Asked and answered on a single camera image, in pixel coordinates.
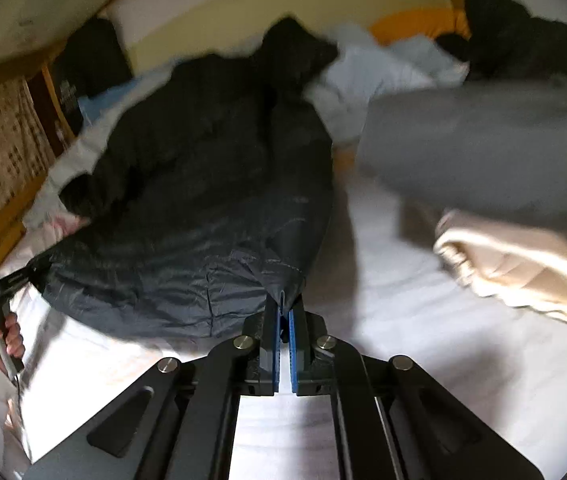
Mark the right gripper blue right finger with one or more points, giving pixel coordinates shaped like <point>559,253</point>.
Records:
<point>299,348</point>

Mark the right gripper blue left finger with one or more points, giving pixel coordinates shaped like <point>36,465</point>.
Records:
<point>269,357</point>

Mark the black puffer down jacket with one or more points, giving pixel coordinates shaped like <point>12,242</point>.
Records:
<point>210,201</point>

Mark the person's left hand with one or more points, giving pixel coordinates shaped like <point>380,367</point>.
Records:
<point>11,335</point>

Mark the pink floral pillow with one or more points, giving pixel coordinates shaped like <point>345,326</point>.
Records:
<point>56,227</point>

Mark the blue pillow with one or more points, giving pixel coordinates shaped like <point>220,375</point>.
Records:
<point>92,108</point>

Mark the light blue grey duvet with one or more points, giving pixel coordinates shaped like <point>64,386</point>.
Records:
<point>364,71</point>

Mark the black hanging garment bag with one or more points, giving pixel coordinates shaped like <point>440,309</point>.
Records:
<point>91,62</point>

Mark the cream folded garment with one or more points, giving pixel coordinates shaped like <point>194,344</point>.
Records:
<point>521,267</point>

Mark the grey folded garment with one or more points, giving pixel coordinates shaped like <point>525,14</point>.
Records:
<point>497,149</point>

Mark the orange pillow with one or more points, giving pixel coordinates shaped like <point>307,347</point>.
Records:
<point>429,22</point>

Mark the black coat pile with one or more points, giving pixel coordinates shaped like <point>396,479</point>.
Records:
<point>507,42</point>

